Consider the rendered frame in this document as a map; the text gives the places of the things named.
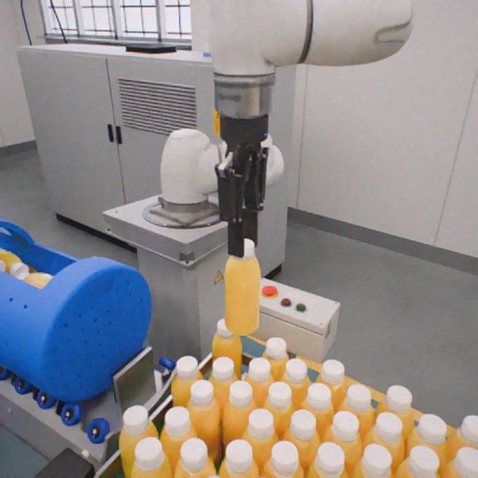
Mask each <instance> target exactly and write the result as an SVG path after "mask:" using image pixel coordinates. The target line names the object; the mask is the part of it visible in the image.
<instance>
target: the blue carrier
mask: <svg viewBox="0 0 478 478"><path fill-rule="evenodd" d="M0 227H3V228H4V229H6V230H7V231H4V230H2V229H0V248H3V249H4V250H6V251H9V252H11V253H14V254H16V255H17V256H18V257H19V259H20V260H21V262H22V263H25V264H27V265H29V266H32V267H34V268H35V269H36V270H37V272H38V273H44V274H51V275H53V276H54V277H52V278H51V279H50V280H49V281H48V282H47V285H46V286H44V287H43V288H42V289H40V288H37V287H35V286H33V285H30V284H28V283H25V282H23V280H21V279H19V278H18V277H16V276H14V275H10V274H7V273H5V272H3V271H1V270H0V365H1V366H3V367H5V368H7V369H9V370H10V371H12V372H13V373H15V374H17V375H18V376H19V377H21V378H23V379H25V380H26V381H28V382H29V383H31V384H33V385H34V386H36V387H38V388H39V390H41V391H44V392H45V393H47V394H48V395H50V396H51V397H52V398H54V399H55V400H57V401H63V402H69V403H74V402H82V401H88V400H90V399H93V398H94V397H95V396H97V395H99V394H100V393H103V392H104V391H106V390H107V389H109V388H110V387H112V382H111V373H113V372H114V371H115V370H116V369H117V368H120V367H121V366H122V365H123V364H124V363H126V362H127V361H128V359H129V358H131V357H132V356H133V355H134V354H135V353H136V352H138V351H140V350H141V348H142V346H143V343H144V341H145V339H146V336H147V333H148V327H149V323H150V319H151V296H150V290H149V287H148V283H147V281H146V279H145V278H144V276H142V275H141V274H140V273H139V272H138V271H136V270H135V269H134V268H131V267H129V266H126V265H123V264H121V263H119V262H118V261H115V260H112V259H108V258H103V257H91V258H86V259H83V260H80V259H77V258H75V257H72V256H70V255H66V254H64V253H62V252H60V251H57V250H54V249H52V248H49V247H46V246H42V245H40V244H38V243H35V241H34V240H33V238H32V237H31V236H30V233H28V232H27V231H25V230H24V229H23V228H21V227H20V226H18V225H16V224H14V223H10V222H7V221H5V220H2V219H0Z"/></svg>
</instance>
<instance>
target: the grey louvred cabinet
mask: <svg viewBox="0 0 478 478"><path fill-rule="evenodd" d="M125 50H126V48H117V46H100V45H85V44H62V45H46V46H27V47H17V49H16V53H17V57H18V63H19V68H20V71H21V76H22V81H23V85H24V89H25V94H26V100H27V104H28V108H29V113H30V117H31V122H32V127H33V131H34V132H35V141H36V144H37V149H38V154H39V158H40V163H41V168H42V172H43V177H44V181H45V185H46V191H47V195H48V199H49V203H50V208H51V211H53V212H54V213H56V217H57V219H58V220H60V221H62V222H65V223H68V224H70V225H72V226H75V227H77V228H79V229H81V230H83V231H85V232H90V233H92V234H94V236H97V237H99V238H101V239H103V240H106V241H107V242H110V243H113V244H115V245H117V246H121V247H123V248H125V249H128V250H130V251H132V252H134V253H137V248H136V247H133V246H129V245H128V244H127V243H125V242H122V241H121V240H119V239H116V238H114V237H112V236H109V234H106V233H105V230H107V228H110V229H111V226H110V224H109V223H105V222H104V219H103V216H102V213H103V212H105V211H109V210H112V209H116V208H119V206H122V205H126V204H130V203H135V202H138V201H141V200H144V199H147V198H150V197H153V196H158V195H161V194H162V178H161V167H162V154H163V150H164V147H165V144H166V142H167V140H168V138H169V136H170V135H171V133H173V132H175V131H180V130H197V131H199V132H201V133H203V134H205V135H206V136H207V137H208V138H209V143H210V144H215V145H222V143H223V140H222V139H221V138H220V131H219V115H220V113H218V112H217V111H216V109H215V82H213V65H212V61H211V59H207V58H204V53H203V52H200V51H183V50H177V52H174V53H160V54H147V53H135V52H126V51H125ZM296 69H297V64H293V65H285V66H280V67H276V69H275V83H274V110H273V111H272V112H271V113H269V135H270V136H271V137H272V139H273V145H274V146H276V147H277V148H278V149H279V151H280V153H281V156H282V158H283V163H284V168H283V174H282V177H281V179H280V180H279V181H278V182H277V183H276V184H275V185H274V186H272V187H270V188H268V189H265V198H264V202H263V203H260V206H263V210H262V211H261V212H260V214H259V215H258V221H259V222H260V225H258V246H257V247H254V253H255V257H256V258H257V260H258V262H259V265H260V278H264V279H267V280H272V279H273V278H274V277H275V276H277V275H278V274H279V273H281V271H282V262H283V261H284V260H285V245H286V228H287V213H288V183H289V166H290V150H291V134H293V118H294V101H295V85H296Z"/></svg>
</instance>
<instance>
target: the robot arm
mask: <svg viewBox="0 0 478 478"><path fill-rule="evenodd" d="M414 24H415V4H414V2H413V0H207V13H206V29H207V43H208V50H209V53H210V56H211V61H212V65H213V82H215V109H216V111H217V112H218V113H220V115H219V131H220V138H221V139H222V140H223V143H222V145H215V144H210V143H209V138H208V137H207V136H206V135H205V134H203V133H201V132H199V131H197V130H180V131H175V132H173V133H171V135H170V136H169V138H168V140H167V142H166V144H165V147H164V150H163V154H162V167H161V178H162V195H160V196H159V197H158V201H159V202H160V203H161V204H160V205H157V207H152V208H150V209H149V213H150V214H151V215H157V216H160V217H163V218H167V219H169V220H172V221H174V222H176V223H178V224H179V225H190V224H192V223H194V222H196V221H199V220H202V219H205V218H209V217H213V216H215V215H219V219H220V220H222V221H225V222H228V254H229V255H232V256H235V257H237V258H243V257H244V256H245V244H246V239H247V240H250V241H252V242H253V243H254V247H257V246H258V211H262V210H263V206H260V203H263V202H264V198H265V189H268V188H270V187H272V186H274V185H275V184H276V183H277V182H278V181H279V180H280V179H281V177H282V174H283V168H284V163H283V158H282V156H281V153H280V151H279V149H278V148H277V147H276V146H274V145H273V139H272V137H271V136H270V135H269V113H271V112H272V111H273V110H274V83H275V69H276V67H280V66H285V65H293V64H308V65H314V66H325V67H341V66H345V65H359V64H367V63H375V62H379V61H382V60H384V59H386V58H389V57H392V56H393V55H395V53H397V52H398V51H399V50H400V49H401V48H402V47H403V46H404V45H405V44H406V42H407V41H409V39H410V36H411V33H412V31H413V29H414ZM215 192H218V206H219V208H217V207H214V206H211V205H208V194H212V193H215ZM244 198H245V204H246V208H243V207H244Z"/></svg>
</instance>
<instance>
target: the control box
mask: <svg viewBox="0 0 478 478"><path fill-rule="evenodd" d="M267 285H272V286H275V287H277V289H278V291H277V293H275V295H273V296H267V295H264V293H263V292H262V291H261V288H262V287H264V286H267ZM291 292H292V295H291ZM293 294H294V297H293ZM290 295H291V296H290ZM296 295H297V296H296ZM298 295H299V296H298ZM300 296H301V298H300ZM297 297H298V298H297ZM285 298H287V299H290V305H289V306H285V305H282V304H281V301H282V300H283V299H285ZM306 298H307V299H306ZM309 299H310V300H309ZM307 300H309V301H307ZM312 300H313V301H312ZM298 303H304V304H305V306H306V309H305V310H304V311H299V310H297V309H296V305H297V304H298ZM339 308H340V304H339V303H338V302H334V301H331V300H328V299H325V298H322V297H317V296H315V295H312V294H309V293H306V291H303V290H300V289H297V288H292V287H289V286H286V285H283V284H279V283H276V282H274V281H271V280H267V279H264V278H261V279H260V310H259V313H260V317H259V326H258V328H257V329H256V331H254V332H253V333H251V334H248V335H249V336H252V337H254V338H257V339H259V340H262V341H263V342H268V340H269V339H271V338H274V337H277V338H281V339H283V340H284V341H285V344H286V351H288V352H291V353H293V354H295V355H298V356H300V357H303V358H305V359H309V360H312V361H314V362H315V363H317V364H320V363H321V360H322V359H323V358H324V357H325V355H326V353H327V352H328V350H329V349H330V346H331V345H332V343H333V341H334V340H335V335H336V329H337V322H338V314H339V312H338V311H339Z"/></svg>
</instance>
